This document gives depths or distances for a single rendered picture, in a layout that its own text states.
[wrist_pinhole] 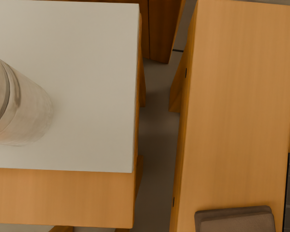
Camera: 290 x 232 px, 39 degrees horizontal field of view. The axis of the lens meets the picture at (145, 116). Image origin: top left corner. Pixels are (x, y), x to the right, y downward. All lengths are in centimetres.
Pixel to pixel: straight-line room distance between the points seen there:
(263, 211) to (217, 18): 26
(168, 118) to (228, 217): 94
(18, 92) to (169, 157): 106
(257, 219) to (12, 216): 34
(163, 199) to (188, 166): 92
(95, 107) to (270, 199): 26
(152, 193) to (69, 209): 86
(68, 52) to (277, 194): 34
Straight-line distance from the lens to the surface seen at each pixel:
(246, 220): 53
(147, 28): 109
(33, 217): 63
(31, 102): 47
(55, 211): 62
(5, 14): 62
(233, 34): 57
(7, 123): 43
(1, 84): 38
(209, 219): 53
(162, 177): 145
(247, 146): 56
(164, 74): 146
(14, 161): 58
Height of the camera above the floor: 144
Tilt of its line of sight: 86 degrees down
